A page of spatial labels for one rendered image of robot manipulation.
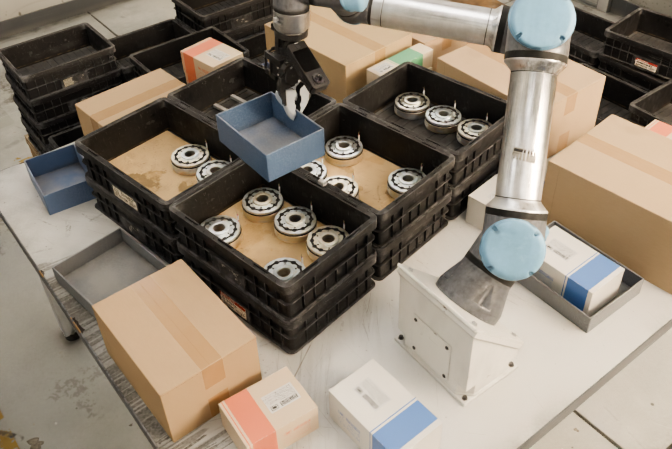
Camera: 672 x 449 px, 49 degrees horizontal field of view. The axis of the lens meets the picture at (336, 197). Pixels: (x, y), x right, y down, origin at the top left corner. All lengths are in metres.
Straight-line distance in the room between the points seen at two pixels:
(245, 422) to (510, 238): 0.62
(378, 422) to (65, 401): 1.41
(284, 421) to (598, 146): 1.07
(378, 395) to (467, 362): 0.19
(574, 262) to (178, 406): 0.95
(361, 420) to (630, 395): 1.32
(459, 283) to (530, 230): 0.23
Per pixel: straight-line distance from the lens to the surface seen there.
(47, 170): 2.36
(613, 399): 2.61
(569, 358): 1.75
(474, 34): 1.56
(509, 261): 1.39
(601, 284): 1.79
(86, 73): 3.23
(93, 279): 1.96
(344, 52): 2.36
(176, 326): 1.58
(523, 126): 1.40
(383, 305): 1.79
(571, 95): 2.22
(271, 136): 1.68
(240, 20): 3.49
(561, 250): 1.84
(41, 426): 2.62
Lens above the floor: 2.03
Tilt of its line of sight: 40 degrees down
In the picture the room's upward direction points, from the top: 2 degrees counter-clockwise
